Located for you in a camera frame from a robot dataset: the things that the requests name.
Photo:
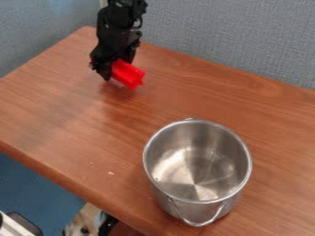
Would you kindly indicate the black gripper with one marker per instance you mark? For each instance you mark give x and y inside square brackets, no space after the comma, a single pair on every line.
[117,31]

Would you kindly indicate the metal pot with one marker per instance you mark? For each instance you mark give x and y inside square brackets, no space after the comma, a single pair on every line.
[198,164]

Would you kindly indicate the red plastic block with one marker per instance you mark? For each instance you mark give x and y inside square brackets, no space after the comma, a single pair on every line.
[127,74]

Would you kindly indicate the grey device under table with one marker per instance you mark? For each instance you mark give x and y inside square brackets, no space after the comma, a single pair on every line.
[16,225]

